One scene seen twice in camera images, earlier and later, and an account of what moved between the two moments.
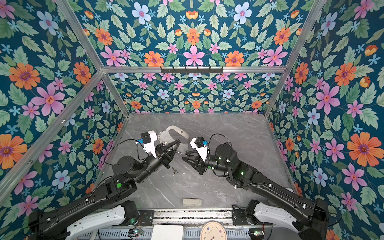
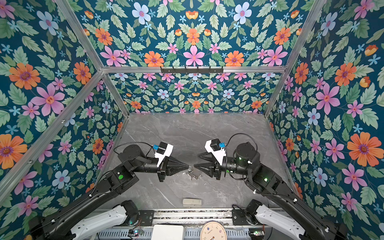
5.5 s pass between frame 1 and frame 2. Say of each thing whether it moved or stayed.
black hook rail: stayed
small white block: stayed
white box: stayed
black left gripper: moved
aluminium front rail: stayed
